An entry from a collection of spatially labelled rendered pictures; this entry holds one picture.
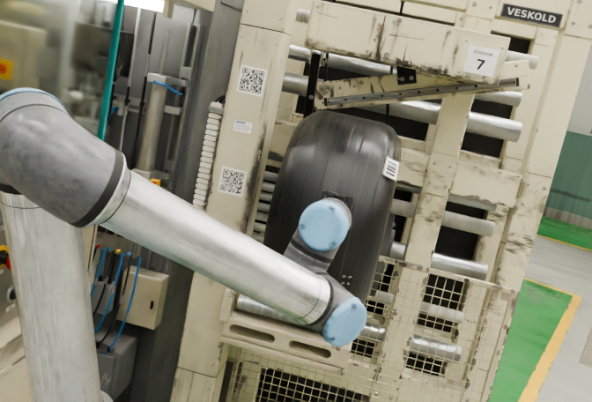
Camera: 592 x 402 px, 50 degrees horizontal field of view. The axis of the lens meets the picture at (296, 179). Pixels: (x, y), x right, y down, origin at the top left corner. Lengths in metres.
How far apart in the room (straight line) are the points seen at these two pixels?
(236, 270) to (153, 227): 0.15
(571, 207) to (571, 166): 0.65
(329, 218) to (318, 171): 0.42
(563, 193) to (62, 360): 10.10
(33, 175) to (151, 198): 0.15
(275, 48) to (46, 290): 0.99
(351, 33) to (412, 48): 0.19
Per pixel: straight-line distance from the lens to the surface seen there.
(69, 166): 0.83
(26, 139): 0.85
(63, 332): 1.07
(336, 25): 2.00
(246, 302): 1.80
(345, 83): 2.12
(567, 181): 10.83
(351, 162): 1.60
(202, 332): 1.96
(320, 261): 1.21
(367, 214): 1.57
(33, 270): 1.02
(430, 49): 1.98
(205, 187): 1.84
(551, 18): 2.35
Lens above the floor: 1.59
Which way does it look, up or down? 10 degrees down
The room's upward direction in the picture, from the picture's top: 12 degrees clockwise
